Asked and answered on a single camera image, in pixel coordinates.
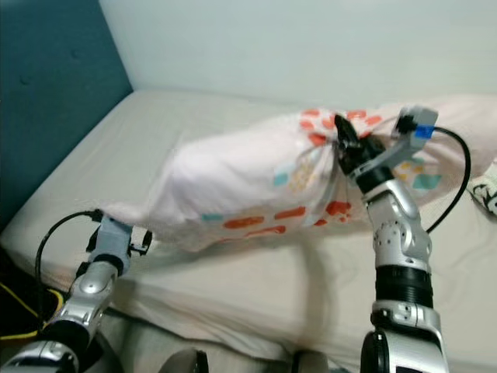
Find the pink pillow with coloured dots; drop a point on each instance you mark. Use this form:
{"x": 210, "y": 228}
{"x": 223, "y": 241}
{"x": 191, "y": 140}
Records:
{"x": 241, "y": 179}

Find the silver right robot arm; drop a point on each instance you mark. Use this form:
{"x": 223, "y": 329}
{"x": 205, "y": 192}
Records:
{"x": 400, "y": 241}

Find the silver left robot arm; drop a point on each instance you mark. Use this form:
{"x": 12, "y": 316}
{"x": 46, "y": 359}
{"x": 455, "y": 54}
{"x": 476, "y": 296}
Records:
{"x": 85, "y": 303}

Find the mattress with beige sheet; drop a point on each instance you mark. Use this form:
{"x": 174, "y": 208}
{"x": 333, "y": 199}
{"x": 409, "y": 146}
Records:
{"x": 202, "y": 140}

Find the grey robot left leg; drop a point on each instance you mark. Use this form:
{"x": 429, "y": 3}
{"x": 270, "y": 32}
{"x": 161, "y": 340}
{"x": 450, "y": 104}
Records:
{"x": 185, "y": 363}

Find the cream cartoon print blanket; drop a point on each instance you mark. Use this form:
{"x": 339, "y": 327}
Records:
{"x": 488, "y": 190}

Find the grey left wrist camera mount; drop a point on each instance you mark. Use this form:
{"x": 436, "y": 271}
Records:
{"x": 116, "y": 237}

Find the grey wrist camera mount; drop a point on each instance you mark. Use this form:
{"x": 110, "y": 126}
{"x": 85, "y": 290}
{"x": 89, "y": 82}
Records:
{"x": 419, "y": 118}
{"x": 116, "y": 237}

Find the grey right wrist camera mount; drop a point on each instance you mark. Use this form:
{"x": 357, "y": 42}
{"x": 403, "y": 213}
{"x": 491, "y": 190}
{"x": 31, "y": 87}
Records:
{"x": 419, "y": 118}

